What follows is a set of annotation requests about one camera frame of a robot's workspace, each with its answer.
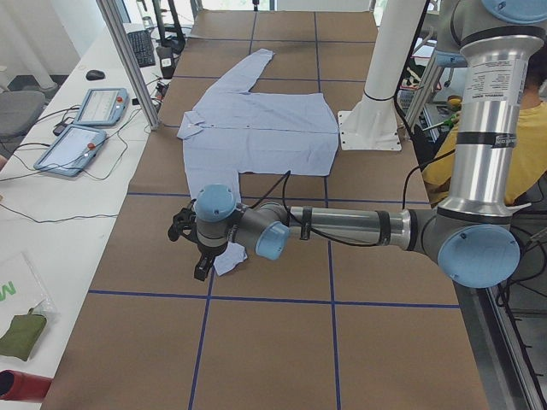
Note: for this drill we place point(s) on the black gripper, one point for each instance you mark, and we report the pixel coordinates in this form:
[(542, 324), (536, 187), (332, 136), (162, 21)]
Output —
[(207, 253)]

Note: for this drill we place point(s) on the light blue striped shirt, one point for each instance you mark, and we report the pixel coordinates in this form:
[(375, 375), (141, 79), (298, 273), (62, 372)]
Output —
[(232, 130)]

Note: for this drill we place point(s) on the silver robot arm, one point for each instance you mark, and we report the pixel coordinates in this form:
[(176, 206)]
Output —
[(467, 234)]

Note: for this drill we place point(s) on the lower teach pendant tablet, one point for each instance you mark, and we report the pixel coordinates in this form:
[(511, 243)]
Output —
[(72, 151)]

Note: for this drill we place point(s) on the teach pendant tablet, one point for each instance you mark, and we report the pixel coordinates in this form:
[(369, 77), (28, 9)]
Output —
[(101, 107), (72, 151)]

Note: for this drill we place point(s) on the upper teach pendant tablet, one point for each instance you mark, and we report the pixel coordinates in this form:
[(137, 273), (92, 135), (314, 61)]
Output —
[(101, 107)]

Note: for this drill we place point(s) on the green cloth pouch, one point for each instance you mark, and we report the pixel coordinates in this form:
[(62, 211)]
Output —
[(22, 335)]

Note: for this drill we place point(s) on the black computer mouse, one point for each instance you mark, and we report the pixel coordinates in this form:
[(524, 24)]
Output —
[(94, 75)]

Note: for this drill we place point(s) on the red cylinder object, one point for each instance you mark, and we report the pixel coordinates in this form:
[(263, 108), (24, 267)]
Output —
[(22, 386)]

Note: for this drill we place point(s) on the black keyboard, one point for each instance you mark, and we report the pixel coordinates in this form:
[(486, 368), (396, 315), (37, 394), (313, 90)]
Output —
[(142, 47)]

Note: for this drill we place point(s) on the person in yellow shirt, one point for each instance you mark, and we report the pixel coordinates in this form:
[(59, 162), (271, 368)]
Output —
[(528, 159)]

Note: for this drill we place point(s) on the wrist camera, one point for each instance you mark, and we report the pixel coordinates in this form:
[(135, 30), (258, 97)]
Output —
[(183, 225)]

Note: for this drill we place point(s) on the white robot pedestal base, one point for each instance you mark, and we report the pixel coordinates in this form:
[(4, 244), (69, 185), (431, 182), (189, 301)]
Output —
[(372, 123)]

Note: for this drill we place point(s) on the aluminium frame post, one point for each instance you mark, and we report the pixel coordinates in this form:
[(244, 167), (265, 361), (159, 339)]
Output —
[(112, 19)]

